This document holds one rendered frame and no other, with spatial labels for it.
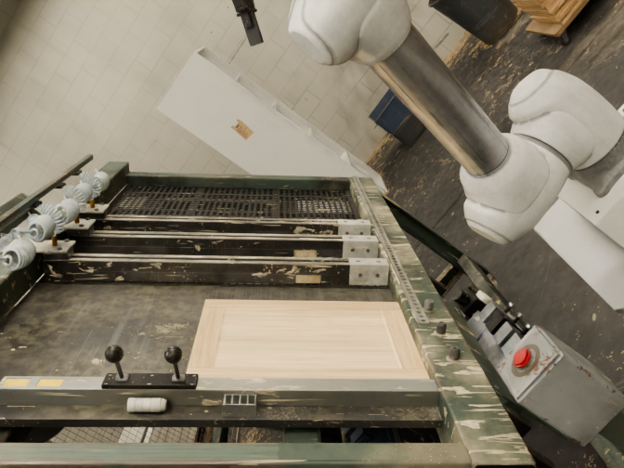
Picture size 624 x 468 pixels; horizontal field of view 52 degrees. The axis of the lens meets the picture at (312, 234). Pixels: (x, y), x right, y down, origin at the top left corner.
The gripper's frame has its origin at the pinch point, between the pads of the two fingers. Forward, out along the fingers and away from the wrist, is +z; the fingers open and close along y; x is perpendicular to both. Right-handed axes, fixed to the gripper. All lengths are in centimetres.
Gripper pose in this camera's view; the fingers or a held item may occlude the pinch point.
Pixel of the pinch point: (252, 29)
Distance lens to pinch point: 151.4
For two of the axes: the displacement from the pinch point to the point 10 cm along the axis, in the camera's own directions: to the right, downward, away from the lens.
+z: 3.0, 9.2, 2.4
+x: 9.3, -2.2, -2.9
